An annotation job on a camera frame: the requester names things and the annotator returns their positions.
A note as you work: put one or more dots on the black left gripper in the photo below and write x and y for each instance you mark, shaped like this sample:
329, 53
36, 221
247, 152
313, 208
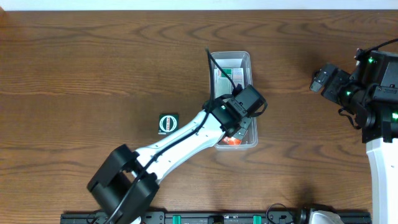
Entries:
240, 136

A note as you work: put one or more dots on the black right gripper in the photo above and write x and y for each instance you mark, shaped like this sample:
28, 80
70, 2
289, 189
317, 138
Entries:
328, 83

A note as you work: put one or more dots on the white green medicine box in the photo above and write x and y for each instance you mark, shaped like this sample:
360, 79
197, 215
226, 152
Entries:
222, 83

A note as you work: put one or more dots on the red Panadol box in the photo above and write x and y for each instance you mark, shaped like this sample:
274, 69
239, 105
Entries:
231, 141

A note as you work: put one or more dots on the blue Kool Fever box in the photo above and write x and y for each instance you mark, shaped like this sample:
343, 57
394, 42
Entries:
236, 74

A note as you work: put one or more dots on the green round-logo box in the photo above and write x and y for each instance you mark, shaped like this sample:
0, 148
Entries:
168, 123

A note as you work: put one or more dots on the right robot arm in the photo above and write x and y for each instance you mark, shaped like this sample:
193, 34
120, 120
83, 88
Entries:
378, 125

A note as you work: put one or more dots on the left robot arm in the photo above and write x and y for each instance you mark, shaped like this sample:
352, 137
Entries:
127, 181

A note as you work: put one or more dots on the clear plastic container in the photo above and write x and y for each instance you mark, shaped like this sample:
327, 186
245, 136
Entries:
237, 59

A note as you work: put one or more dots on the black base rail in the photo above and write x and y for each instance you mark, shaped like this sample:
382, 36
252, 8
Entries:
310, 213

